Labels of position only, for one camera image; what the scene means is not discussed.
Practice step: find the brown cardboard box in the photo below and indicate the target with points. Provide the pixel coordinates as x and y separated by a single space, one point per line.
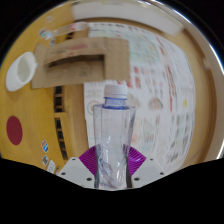
83 73

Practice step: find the flat round red coaster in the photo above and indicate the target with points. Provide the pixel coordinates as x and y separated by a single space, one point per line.
14 130

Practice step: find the small dark sticker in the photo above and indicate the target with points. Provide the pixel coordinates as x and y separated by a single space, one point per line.
45 160

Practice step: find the round blue red sticker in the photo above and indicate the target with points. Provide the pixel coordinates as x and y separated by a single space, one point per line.
44 145

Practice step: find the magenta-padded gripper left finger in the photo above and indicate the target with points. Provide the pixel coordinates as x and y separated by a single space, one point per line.
76 170

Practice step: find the white ceramic cup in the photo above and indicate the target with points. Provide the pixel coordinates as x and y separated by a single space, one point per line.
20 71

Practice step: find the group of wall posters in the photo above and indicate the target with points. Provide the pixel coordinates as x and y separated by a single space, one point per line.
156 90

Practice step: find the clear plastic water bottle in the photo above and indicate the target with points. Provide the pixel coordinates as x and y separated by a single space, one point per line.
113 123

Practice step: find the white rectangular card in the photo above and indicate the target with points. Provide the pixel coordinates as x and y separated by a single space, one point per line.
51 166

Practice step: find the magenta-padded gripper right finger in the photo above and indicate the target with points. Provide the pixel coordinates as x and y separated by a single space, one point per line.
146 170

